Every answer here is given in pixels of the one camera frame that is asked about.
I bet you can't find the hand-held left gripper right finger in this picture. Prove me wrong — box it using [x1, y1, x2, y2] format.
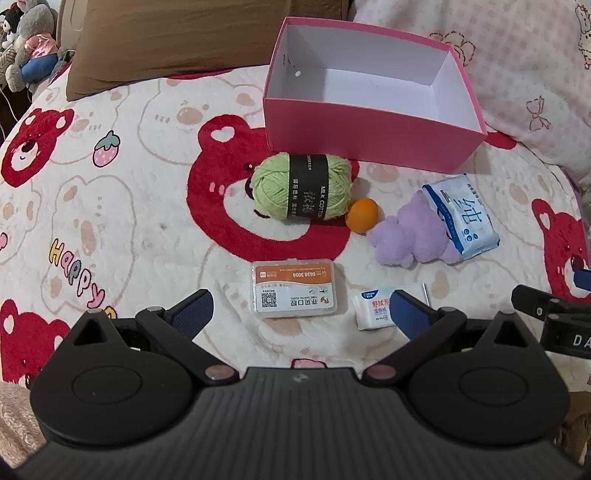
[361, 289, 536, 384]

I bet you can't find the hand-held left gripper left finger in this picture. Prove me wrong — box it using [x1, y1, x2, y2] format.
[60, 289, 238, 386]

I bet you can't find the small white wipes packet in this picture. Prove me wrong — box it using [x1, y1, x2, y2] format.
[352, 286, 404, 331]

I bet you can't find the purple plush toy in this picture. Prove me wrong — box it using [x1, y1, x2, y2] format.
[367, 191, 462, 267]

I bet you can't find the small orange-labelled packet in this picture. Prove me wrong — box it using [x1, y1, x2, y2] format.
[250, 259, 338, 319]

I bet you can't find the orange ball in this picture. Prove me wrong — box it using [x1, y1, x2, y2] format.
[345, 198, 380, 230]

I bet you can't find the blue and white wipes packet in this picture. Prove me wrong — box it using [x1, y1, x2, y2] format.
[422, 174, 502, 259]

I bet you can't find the green yarn ball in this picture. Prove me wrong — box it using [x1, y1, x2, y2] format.
[250, 152, 355, 220]

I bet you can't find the pink cardboard box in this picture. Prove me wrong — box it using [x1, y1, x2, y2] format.
[262, 17, 488, 175]

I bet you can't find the cream fluffy clothing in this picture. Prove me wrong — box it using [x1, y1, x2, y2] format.
[0, 382, 49, 457]

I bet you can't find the pink checkered quilt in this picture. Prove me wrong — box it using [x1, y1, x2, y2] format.
[353, 0, 591, 181]

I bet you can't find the brown pillow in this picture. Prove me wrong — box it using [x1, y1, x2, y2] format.
[60, 0, 352, 102]

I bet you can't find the grey plush toy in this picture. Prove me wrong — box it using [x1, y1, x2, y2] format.
[4, 4, 58, 93]

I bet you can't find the black and white plush toy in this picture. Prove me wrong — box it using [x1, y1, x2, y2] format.
[0, 4, 24, 47]

